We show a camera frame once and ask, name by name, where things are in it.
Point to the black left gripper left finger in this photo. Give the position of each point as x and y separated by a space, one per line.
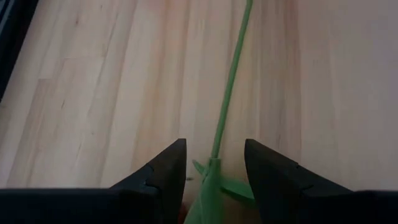
93 205

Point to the pink artificial tulip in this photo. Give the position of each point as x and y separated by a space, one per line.
211 193

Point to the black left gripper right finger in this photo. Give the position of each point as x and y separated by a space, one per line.
311 202

